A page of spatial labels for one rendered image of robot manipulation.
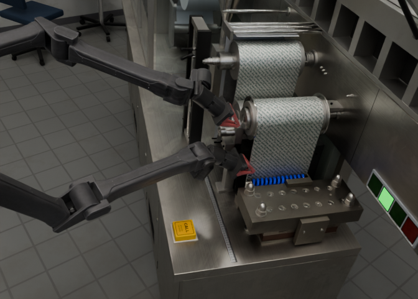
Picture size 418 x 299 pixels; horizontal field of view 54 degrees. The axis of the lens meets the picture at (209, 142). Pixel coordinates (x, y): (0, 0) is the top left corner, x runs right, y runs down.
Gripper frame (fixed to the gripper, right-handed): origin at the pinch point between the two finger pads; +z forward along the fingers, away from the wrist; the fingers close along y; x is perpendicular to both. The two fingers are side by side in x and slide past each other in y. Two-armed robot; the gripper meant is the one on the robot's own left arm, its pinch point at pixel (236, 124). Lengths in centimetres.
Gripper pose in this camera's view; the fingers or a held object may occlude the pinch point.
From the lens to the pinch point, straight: 137.6
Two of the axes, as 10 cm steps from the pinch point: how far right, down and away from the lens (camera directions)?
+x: 7.1, -6.4, -3.0
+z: 6.7, 4.8, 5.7
